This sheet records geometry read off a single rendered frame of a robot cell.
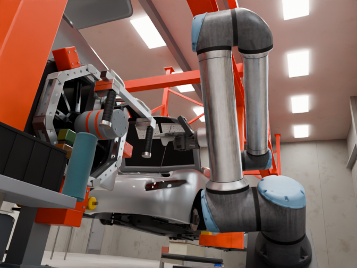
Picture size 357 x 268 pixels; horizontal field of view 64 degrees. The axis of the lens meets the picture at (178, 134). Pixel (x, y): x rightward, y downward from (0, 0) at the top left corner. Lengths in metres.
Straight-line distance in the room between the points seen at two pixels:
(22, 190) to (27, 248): 0.64
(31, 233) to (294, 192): 1.02
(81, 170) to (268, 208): 0.68
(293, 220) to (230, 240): 3.76
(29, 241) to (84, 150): 0.45
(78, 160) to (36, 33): 0.47
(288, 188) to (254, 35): 0.50
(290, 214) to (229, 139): 0.30
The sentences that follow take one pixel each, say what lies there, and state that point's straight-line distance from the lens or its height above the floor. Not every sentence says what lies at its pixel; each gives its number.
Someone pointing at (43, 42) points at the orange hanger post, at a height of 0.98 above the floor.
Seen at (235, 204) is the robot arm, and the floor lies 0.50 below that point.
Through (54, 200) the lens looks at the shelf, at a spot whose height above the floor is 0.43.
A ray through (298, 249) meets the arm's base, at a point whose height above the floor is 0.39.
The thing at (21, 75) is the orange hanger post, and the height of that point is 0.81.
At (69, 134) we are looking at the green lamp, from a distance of 0.95.
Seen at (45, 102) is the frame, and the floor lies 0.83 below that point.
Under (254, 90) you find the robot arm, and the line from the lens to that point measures 1.05.
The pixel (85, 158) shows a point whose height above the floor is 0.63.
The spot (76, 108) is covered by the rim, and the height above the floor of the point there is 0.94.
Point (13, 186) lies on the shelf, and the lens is 0.73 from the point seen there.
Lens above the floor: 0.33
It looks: 23 degrees up
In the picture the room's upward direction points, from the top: 6 degrees clockwise
